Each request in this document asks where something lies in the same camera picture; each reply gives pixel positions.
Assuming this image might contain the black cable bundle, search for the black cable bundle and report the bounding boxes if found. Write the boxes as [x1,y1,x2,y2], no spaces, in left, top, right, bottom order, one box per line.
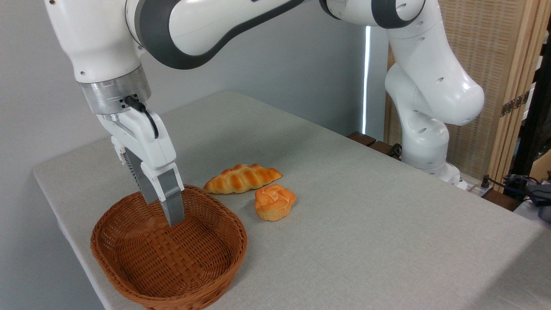
[479,171,551,203]

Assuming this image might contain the long braided bread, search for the long braided bread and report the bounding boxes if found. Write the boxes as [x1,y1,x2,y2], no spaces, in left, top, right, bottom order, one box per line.
[203,163,283,195]

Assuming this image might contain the wooden woven folding screen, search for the wooden woven folding screen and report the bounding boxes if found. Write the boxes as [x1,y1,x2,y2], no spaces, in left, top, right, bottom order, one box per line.
[383,0,551,186]

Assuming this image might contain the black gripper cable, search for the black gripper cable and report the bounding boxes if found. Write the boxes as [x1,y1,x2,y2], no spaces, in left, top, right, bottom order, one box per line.
[121,95,160,139]

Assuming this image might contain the brown wicker basket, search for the brown wicker basket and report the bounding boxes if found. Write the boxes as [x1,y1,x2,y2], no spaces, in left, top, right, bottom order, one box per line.
[90,184,248,310]

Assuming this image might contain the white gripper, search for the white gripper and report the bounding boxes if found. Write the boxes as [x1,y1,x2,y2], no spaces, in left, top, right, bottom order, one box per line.
[96,108,185,227]

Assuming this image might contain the black metal post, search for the black metal post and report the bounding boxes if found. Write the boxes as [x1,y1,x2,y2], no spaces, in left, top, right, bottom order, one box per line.
[510,56,551,177]

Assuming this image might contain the grey tablecloth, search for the grey tablecloth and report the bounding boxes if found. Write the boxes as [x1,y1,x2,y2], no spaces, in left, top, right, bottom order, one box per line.
[32,90,551,310]

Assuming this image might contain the metal screen hinge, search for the metal screen hinge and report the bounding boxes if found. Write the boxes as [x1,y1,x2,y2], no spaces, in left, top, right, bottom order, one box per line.
[501,92,530,117]

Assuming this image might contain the dark grey device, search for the dark grey device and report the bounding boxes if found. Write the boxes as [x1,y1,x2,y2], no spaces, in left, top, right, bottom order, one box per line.
[529,183,551,223]

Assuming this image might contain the cardboard box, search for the cardboard box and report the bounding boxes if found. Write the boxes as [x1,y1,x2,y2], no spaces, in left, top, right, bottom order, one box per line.
[529,149,551,181]

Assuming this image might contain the dark brown wooden block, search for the dark brown wooden block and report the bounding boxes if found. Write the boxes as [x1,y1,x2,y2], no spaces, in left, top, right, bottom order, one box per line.
[482,189,522,212]
[347,131,377,147]
[369,141,395,156]

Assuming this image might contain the round flower-shaped bread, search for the round flower-shaped bread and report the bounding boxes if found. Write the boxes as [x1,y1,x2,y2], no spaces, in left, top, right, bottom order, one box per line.
[254,184,297,222]

